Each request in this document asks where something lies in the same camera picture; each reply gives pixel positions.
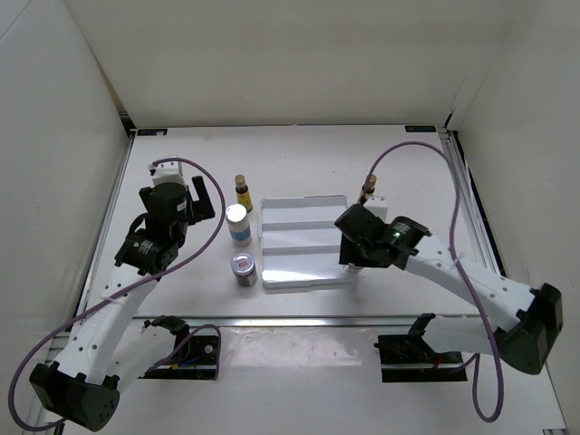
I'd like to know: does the orange spice jar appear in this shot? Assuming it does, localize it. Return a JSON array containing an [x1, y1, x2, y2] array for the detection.
[[343, 265, 363, 275]]

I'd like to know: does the dark spice jar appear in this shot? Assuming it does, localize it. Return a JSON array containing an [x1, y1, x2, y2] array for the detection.
[[230, 253, 257, 286]]

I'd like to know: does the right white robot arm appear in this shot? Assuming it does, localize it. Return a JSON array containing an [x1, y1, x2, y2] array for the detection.
[[334, 204, 563, 374]]

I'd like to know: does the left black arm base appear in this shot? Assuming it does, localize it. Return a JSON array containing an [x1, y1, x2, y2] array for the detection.
[[141, 315, 221, 381]]

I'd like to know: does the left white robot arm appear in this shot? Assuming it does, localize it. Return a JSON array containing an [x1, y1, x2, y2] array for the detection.
[[29, 175, 216, 432]]

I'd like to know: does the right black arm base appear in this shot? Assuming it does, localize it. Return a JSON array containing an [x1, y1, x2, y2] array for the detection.
[[373, 314, 468, 383]]

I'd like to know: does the left blue label jar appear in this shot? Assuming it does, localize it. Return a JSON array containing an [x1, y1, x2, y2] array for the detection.
[[226, 204, 252, 247]]

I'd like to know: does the left yellow sauce bottle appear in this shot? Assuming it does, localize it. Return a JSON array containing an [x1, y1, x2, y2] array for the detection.
[[235, 174, 253, 213]]

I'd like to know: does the yellow sauce bottle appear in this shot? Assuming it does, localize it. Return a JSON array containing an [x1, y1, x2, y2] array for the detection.
[[357, 174, 377, 205], [235, 174, 253, 213]]

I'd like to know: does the right yellow sauce bottle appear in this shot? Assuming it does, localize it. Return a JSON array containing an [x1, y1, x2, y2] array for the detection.
[[357, 174, 377, 205]]

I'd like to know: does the white divided tray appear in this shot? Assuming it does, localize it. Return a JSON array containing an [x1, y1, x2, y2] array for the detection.
[[259, 195, 355, 293]]

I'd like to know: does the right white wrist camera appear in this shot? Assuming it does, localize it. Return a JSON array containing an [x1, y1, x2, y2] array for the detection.
[[363, 196, 389, 223]]

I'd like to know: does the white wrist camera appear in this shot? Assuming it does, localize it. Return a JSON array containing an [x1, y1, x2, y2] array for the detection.
[[363, 196, 389, 223], [148, 160, 186, 186]]

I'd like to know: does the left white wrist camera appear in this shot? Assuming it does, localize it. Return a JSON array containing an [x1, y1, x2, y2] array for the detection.
[[148, 160, 186, 186]]

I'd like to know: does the front aluminium rail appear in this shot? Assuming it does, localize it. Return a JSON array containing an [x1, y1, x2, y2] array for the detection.
[[130, 315, 427, 328]]

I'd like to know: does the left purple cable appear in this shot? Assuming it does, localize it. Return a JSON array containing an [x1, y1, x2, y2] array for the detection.
[[7, 156, 227, 430]]

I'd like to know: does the purple cable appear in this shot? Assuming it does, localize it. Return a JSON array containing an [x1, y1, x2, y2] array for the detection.
[[365, 140, 504, 422], [7, 156, 227, 430]]

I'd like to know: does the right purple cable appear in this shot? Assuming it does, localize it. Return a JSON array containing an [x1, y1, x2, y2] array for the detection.
[[365, 140, 504, 422]]

